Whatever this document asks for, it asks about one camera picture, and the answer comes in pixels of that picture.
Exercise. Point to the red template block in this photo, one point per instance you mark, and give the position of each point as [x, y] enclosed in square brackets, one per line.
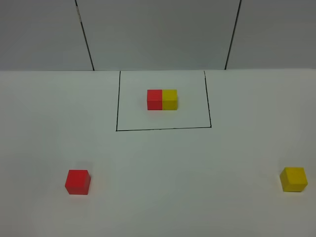
[154, 99]

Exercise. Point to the yellow template block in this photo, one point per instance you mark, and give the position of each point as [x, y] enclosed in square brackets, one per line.
[169, 99]

